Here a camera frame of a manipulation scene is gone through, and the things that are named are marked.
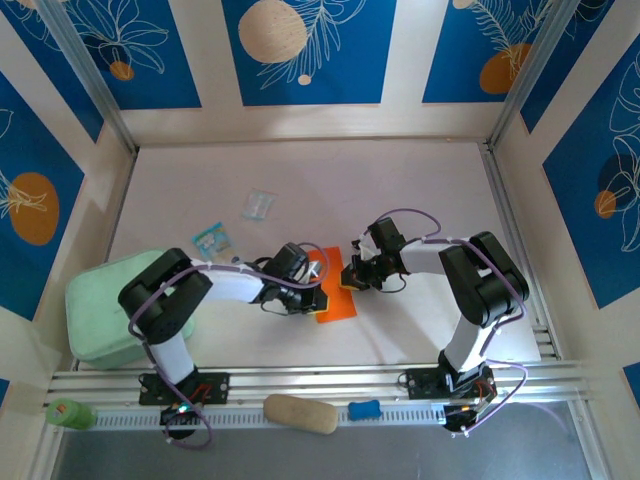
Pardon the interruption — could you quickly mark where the orange paper sheet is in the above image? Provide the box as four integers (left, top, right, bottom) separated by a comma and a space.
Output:
305, 245, 360, 325

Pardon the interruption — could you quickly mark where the blue and white snack packet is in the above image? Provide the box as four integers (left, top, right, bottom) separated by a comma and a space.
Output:
192, 222, 237, 261

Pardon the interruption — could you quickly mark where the clear plastic packet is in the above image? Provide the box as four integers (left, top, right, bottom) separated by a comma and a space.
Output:
242, 188, 277, 222

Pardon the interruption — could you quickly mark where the tan oval sponge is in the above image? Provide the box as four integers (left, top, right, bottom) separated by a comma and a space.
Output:
263, 393, 339, 437

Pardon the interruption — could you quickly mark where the blue bone-shaped sponge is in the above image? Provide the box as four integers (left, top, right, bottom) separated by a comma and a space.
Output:
347, 399, 383, 422

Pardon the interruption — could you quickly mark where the mint green zip pouch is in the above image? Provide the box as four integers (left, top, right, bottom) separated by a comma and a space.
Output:
64, 249, 197, 372

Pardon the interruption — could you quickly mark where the green bottle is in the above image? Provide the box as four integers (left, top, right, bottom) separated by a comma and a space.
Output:
44, 397, 99, 430

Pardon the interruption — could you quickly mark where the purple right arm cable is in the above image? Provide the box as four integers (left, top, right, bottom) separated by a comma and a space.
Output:
367, 207, 530, 437

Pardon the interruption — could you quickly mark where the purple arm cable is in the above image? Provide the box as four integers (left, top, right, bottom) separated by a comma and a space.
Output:
128, 243, 331, 450
367, 207, 530, 437

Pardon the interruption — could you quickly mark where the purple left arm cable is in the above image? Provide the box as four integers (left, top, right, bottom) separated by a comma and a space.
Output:
128, 243, 331, 450

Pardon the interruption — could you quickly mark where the aluminium mounting rail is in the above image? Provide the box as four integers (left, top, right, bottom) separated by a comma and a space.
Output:
47, 360, 592, 402

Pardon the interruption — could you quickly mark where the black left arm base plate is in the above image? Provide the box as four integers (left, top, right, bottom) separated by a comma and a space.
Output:
138, 372, 231, 406

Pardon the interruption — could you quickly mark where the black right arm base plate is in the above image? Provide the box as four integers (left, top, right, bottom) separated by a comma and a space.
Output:
399, 368, 497, 401

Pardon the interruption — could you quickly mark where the slotted white cable duct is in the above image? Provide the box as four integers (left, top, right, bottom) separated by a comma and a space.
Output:
92, 399, 451, 431

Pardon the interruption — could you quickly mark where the aluminium table side rail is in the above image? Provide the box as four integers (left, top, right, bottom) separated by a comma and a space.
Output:
482, 141, 560, 360

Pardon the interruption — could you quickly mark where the aluminium frame post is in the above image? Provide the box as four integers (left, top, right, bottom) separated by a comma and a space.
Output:
487, 0, 581, 151
37, 0, 139, 156

